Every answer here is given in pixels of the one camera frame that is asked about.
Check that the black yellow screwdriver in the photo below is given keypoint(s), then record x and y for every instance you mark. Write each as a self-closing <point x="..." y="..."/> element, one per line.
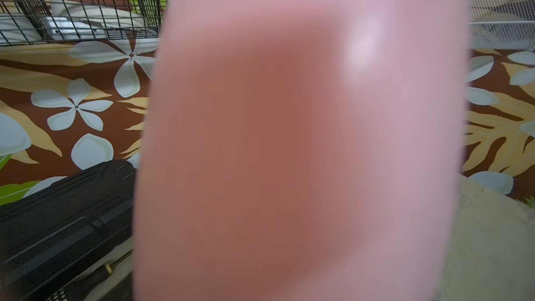
<point x="79" y="289"/>

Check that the white wire basket right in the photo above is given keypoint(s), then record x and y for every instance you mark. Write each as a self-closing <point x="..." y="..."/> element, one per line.
<point x="502" y="24"/>

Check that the black wire wall basket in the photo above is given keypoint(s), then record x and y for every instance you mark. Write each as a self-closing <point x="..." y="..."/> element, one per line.
<point x="29" y="22"/>

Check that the black plastic case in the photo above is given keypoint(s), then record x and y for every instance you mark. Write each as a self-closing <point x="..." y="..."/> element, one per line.
<point x="53" y="235"/>

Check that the pink spray bottle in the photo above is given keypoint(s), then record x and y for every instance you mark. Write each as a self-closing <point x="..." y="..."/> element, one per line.
<point x="301" y="150"/>

